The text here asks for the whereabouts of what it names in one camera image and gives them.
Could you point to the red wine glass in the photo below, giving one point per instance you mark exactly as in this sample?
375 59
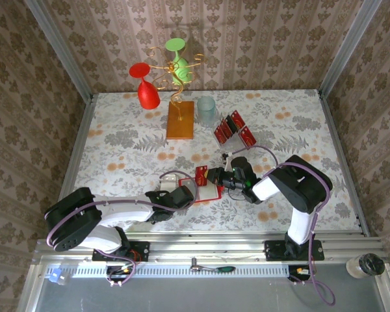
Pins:
148 96

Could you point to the clear glass cup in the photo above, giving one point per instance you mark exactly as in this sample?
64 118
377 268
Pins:
205 110

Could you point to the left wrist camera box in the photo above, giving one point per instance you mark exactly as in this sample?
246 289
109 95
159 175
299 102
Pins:
169 182

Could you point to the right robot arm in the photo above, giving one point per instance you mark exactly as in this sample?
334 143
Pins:
305 185

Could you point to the aluminium frame post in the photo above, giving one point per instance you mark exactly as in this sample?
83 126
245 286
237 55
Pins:
347 48
60 48

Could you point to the red card box tray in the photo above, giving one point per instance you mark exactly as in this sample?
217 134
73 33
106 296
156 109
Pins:
209 193

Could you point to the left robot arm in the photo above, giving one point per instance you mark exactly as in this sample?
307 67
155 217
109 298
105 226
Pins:
126 209

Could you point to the floral tablecloth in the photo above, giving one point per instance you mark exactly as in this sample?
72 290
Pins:
123 113

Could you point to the green wine glass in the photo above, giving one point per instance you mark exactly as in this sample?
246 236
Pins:
178 70

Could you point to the clear acrylic card stand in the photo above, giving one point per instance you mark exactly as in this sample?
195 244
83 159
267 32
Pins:
235 143

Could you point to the black card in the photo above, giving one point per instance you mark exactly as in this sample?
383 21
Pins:
228 125

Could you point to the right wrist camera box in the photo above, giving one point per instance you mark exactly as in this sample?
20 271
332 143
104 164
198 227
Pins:
227 161

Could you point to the cup with black lid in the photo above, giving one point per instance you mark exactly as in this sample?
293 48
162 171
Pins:
372 264

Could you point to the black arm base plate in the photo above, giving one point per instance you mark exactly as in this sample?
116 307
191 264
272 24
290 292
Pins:
143 250
273 252

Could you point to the red gold-print card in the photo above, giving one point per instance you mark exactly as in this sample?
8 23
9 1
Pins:
247 136
219 135
201 177
237 119
223 130

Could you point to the black connector board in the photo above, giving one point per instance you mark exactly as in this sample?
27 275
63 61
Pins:
294 271
117 270

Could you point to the aluminium front rail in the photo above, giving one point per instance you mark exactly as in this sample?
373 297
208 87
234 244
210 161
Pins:
208 247

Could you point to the grey metal tray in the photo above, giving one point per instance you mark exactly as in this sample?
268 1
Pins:
198 295

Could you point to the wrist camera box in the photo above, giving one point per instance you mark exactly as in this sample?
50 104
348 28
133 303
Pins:
227 161
169 182

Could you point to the aluminium side rail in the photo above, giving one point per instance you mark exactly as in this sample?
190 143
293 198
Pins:
79 136
334 136

